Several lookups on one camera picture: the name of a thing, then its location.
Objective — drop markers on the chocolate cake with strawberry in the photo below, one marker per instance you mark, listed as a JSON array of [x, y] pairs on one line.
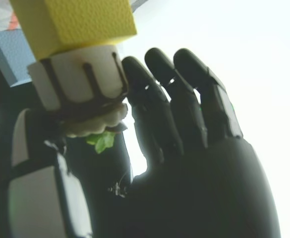
[[85, 79]]

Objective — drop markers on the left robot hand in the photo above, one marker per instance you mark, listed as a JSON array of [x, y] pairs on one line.
[[196, 186]]

